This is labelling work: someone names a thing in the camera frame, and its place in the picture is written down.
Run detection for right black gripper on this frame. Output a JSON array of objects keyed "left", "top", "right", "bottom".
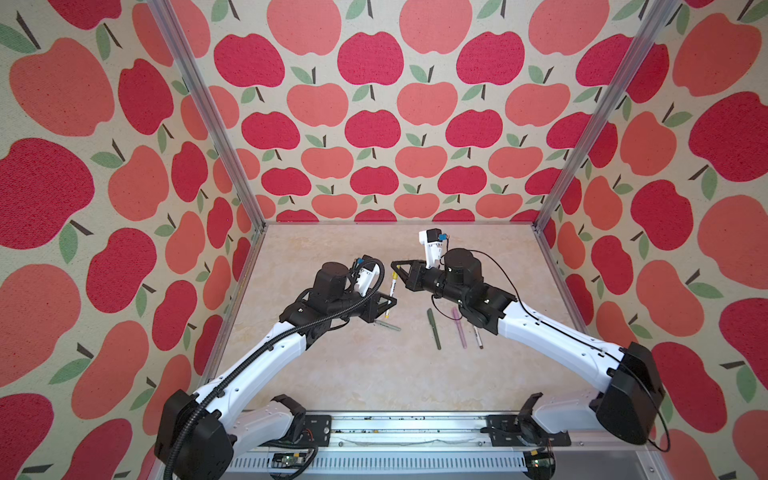
[{"left": 389, "top": 259, "right": 466, "bottom": 314}]

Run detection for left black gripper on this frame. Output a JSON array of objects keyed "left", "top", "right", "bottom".
[{"left": 327, "top": 284, "right": 396, "bottom": 322}]

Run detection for white yellow-tipped pen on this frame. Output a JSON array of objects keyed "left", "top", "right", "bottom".
[{"left": 384, "top": 281, "right": 397, "bottom": 319}]

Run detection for light green pen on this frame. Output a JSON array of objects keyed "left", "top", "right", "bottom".
[{"left": 374, "top": 320, "right": 401, "bottom": 332}]

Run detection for dark green pen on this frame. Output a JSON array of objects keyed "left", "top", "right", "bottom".
[{"left": 427, "top": 308, "right": 442, "bottom": 351}]

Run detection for pink pen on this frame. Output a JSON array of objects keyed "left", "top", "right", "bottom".
[{"left": 452, "top": 307, "right": 468, "bottom": 349}]

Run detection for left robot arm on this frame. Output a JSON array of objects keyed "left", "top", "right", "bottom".
[{"left": 154, "top": 255, "right": 397, "bottom": 479}]

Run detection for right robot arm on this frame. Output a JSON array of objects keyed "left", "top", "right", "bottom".
[{"left": 391, "top": 248, "right": 665, "bottom": 445}]

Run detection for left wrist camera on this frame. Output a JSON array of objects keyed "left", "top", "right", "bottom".
[{"left": 349, "top": 255, "right": 381, "bottom": 297}]

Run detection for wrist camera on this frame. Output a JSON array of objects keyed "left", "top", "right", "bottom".
[
  {"left": 418, "top": 228, "right": 448, "bottom": 269},
  {"left": 349, "top": 255, "right": 381, "bottom": 297}
]

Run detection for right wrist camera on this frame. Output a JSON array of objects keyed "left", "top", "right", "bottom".
[{"left": 418, "top": 228, "right": 448, "bottom": 269}]

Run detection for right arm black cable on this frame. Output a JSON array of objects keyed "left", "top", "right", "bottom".
[{"left": 431, "top": 248, "right": 672, "bottom": 454}]

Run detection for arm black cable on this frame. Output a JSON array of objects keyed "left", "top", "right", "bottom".
[
  {"left": 161, "top": 256, "right": 386, "bottom": 480},
  {"left": 431, "top": 248, "right": 672, "bottom": 454}
]

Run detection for aluminium front rail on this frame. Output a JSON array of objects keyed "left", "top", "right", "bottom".
[{"left": 218, "top": 411, "right": 672, "bottom": 479}]

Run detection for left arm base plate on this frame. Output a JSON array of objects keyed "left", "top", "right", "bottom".
[{"left": 265, "top": 414, "right": 333, "bottom": 449}]

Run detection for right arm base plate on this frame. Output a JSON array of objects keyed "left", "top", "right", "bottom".
[{"left": 480, "top": 414, "right": 572, "bottom": 447}]

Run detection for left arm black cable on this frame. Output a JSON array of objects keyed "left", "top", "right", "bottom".
[{"left": 161, "top": 256, "right": 386, "bottom": 480}]

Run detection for left aluminium corner post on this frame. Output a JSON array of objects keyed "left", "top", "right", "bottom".
[{"left": 148, "top": 0, "right": 267, "bottom": 235}]

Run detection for aluminium corner post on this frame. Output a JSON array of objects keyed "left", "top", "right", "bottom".
[
  {"left": 533, "top": 0, "right": 681, "bottom": 234},
  {"left": 148, "top": 0, "right": 267, "bottom": 235}
]

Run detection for right aluminium corner post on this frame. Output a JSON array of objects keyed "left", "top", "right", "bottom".
[{"left": 533, "top": 0, "right": 681, "bottom": 234}]

